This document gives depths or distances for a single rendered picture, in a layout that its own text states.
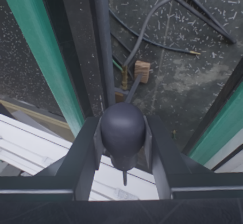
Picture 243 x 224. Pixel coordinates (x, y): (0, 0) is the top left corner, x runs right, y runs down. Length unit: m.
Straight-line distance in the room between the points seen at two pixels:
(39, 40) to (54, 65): 0.03
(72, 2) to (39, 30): 0.34
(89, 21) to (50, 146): 0.34
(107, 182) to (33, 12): 0.35
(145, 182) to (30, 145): 0.30
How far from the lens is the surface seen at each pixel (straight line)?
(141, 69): 1.29
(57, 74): 0.24
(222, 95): 0.21
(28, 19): 0.21
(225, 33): 1.07
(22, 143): 0.52
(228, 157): 0.23
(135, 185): 0.42
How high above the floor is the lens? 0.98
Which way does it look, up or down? 34 degrees down
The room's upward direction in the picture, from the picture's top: 153 degrees counter-clockwise
